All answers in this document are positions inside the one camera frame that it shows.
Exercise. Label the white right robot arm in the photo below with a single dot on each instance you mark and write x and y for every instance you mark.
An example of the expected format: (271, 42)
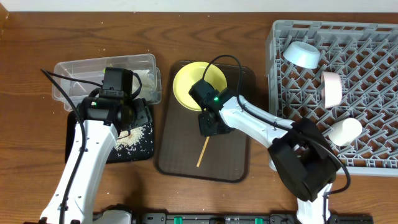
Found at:
(302, 157)

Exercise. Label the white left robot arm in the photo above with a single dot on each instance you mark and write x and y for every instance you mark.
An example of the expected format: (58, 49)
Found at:
(74, 198)

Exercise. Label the yellow plate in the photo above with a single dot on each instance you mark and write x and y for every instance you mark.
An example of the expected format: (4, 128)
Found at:
(188, 75)

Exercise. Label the pale green cup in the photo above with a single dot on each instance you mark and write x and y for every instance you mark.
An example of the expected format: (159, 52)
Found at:
(345, 132)

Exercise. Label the dark brown serving tray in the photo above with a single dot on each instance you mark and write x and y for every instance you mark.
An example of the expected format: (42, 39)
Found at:
(226, 157)

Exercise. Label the clear plastic waste bin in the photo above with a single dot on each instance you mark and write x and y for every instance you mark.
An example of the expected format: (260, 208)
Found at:
(91, 71)

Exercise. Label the grey plastic dishwasher rack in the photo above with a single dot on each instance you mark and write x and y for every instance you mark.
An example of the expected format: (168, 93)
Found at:
(365, 57)

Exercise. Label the wooden chopstick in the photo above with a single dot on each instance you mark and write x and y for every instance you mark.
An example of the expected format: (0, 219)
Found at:
(202, 151)

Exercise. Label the pile of rice grains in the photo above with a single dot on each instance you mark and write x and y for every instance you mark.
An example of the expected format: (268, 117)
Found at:
(129, 140)

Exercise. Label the light blue bowl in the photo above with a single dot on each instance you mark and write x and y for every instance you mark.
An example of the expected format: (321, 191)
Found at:
(302, 54)

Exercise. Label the white bowl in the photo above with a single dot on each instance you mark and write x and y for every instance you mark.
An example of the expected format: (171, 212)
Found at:
(332, 91)

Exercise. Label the black waste tray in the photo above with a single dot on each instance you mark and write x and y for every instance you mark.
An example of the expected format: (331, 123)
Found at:
(140, 149)

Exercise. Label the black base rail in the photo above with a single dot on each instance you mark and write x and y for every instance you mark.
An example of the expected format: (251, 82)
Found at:
(217, 218)

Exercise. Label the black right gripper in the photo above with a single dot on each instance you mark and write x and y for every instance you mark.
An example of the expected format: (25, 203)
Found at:
(210, 125)

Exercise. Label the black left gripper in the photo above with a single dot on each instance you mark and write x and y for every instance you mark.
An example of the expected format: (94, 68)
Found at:
(143, 115)

